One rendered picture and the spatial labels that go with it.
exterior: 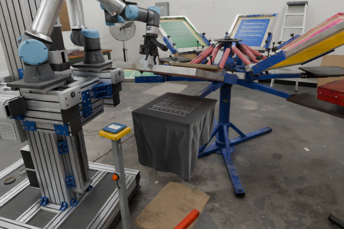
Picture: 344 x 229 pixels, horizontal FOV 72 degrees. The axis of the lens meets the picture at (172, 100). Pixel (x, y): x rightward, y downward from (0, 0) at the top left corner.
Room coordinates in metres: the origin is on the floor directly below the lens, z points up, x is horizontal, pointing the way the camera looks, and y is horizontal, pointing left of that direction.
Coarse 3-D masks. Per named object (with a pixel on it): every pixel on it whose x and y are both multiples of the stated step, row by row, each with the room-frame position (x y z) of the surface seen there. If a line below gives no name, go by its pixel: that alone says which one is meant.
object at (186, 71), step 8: (112, 64) 1.48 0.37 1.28; (120, 64) 1.45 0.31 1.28; (128, 64) 1.41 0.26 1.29; (136, 64) 1.39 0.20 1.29; (152, 64) 1.33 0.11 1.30; (168, 72) 1.26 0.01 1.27; (176, 72) 1.24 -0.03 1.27; (184, 72) 1.21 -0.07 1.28; (192, 72) 1.19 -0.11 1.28; (200, 72) 1.23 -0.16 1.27; (208, 72) 1.33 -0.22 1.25
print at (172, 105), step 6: (162, 102) 1.65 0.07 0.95; (168, 102) 1.65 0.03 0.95; (174, 102) 1.64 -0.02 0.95; (180, 102) 1.64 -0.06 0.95; (186, 102) 1.64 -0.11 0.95; (192, 102) 1.63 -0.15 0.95; (198, 102) 1.63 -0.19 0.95; (150, 108) 1.53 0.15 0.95; (156, 108) 1.53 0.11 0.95; (162, 108) 1.53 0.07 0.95; (168, 108) 1.52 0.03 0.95; (174, 108) 1.52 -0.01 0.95; (180, 108) 1.52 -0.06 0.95; (186, 108) 1.51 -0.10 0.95; (192, 108) 1.51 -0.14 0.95; (180, 114) 1.41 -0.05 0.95; (186, 114) 1.41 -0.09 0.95
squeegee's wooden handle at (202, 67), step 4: (172, 64) 1.90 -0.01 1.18; (176, 64) 1.88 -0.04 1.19; (180, 64) 1.87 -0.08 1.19; (184, 64) 1.85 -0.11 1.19; (188, 64) 1.83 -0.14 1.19; (192, 64) 1.81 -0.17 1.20; (196, 64) 1.80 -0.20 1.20; (200, 64) 1.78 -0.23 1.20; (204, 64) 1.77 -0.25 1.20; (200, 68) 1.80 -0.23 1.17; (204, 68) 1.77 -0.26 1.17; (208, 68) 1.74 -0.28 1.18; (212, 68) 1.72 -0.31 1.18; (216, 68) 1.71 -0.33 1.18; (220, 68) 1.76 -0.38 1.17
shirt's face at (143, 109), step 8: (160, 96) 1.80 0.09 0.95; (168, 96) 1.79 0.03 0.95; (176, 96) 1.79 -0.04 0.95; (184, 96) 1.78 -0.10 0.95; (192, 96) 1.77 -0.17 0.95; (144, 104) 1.62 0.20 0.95; (152, 104) 1.62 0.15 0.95; (208, 104) 1.58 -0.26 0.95; (144, 112) 1.46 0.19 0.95; (152, 112) 1.46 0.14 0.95; (160, 112) 1.46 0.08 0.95; (192, 112) 1.44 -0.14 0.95; (200, 112) 1.43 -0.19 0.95; (176, 120) 1.32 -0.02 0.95; (184, 120) 1.32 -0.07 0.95
